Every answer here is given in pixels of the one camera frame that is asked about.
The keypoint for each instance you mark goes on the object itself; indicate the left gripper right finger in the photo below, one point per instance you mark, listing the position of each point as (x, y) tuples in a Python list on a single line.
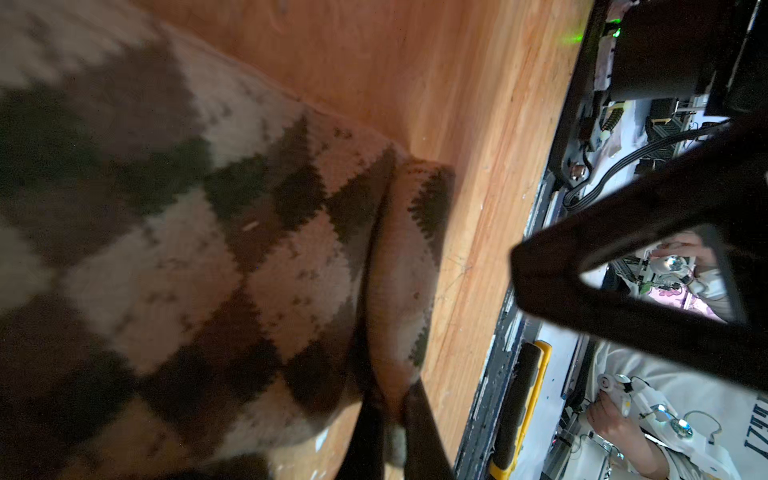
[(425, 458)]

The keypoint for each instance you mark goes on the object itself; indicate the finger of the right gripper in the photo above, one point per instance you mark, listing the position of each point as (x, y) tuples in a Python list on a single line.
[(673, 264)]

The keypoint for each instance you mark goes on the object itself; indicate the beige brown argyle sock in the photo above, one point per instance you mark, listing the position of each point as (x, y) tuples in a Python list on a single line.
[(197, 268)]

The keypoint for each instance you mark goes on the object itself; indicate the operator hand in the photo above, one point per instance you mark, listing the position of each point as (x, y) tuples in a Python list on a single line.
[(606, 420)]

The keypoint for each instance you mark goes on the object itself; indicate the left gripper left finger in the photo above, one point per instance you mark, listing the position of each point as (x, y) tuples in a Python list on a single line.
[(364, 458)]

